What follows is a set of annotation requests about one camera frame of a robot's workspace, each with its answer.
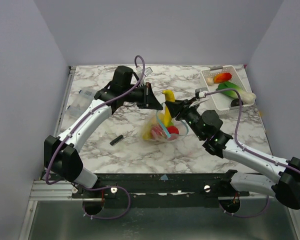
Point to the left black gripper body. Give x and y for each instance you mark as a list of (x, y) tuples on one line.
[(138, 96)]

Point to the yellow pear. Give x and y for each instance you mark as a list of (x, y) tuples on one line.
[(147, 131)]

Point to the red strawberry toy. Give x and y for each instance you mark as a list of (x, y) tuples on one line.
[(173, 130)]

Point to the black comb strip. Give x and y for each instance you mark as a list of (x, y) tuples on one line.
[(117, 140)]

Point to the small garlic bulb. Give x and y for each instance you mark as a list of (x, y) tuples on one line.
[(210, 81)]

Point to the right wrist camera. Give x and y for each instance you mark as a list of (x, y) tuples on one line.
[(201, 95)]

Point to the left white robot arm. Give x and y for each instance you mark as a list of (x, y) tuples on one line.
[(61, 153)]

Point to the clear plastic screw box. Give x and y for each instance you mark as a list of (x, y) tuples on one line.
[(81, 102)]

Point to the dark avocado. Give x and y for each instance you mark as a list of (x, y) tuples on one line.
[(235, 103)]

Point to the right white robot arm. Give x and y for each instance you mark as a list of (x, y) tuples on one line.
[(278, 177)]

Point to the aluminium frame rail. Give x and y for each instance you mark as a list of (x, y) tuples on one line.
[(62, 190)]

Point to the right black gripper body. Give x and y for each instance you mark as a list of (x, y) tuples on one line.
[(182, 109)]

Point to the green white leek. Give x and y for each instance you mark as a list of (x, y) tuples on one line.
[(236, 91)]

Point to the white plastic basket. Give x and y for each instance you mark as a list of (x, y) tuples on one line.
[(219, 101)]

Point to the clear zip top bag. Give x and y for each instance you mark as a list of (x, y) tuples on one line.
[(158, 117)]

